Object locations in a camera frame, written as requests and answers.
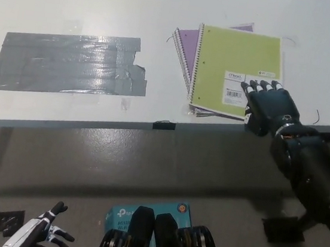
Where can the green spiral notebook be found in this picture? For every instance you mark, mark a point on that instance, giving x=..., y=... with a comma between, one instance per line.
x=230, y=56

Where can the purple spiral notebook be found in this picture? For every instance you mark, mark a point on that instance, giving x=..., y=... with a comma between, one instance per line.
x=187, y=43

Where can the grey duct tape patch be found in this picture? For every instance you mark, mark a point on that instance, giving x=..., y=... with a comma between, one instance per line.
x=67, y=63

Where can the clear tape piece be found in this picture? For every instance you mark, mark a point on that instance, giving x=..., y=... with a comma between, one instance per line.
x=125, y=104

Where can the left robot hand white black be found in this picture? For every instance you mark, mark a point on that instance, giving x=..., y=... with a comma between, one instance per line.
x=29, y=233

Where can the teal router box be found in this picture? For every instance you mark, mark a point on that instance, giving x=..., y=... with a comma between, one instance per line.
x=123, y=215

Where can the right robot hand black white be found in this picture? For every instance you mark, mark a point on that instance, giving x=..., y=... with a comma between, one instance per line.
x=270, y=108

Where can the black robot body blocks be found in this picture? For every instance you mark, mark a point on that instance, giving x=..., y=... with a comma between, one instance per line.
x=163, y=244

